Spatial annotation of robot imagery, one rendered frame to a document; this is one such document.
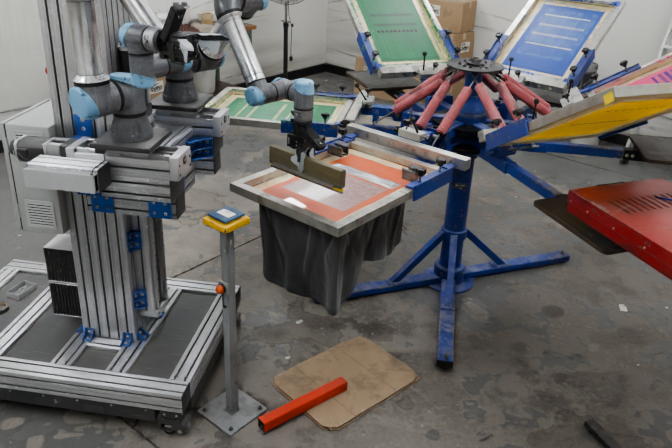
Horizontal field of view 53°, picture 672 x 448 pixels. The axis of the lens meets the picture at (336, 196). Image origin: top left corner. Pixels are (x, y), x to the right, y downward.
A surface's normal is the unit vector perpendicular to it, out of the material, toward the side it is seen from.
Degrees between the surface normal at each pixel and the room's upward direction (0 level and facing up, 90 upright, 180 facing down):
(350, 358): 0
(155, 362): 0
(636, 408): 0
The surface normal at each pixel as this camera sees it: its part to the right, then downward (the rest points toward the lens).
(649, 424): 0.04, -0.91
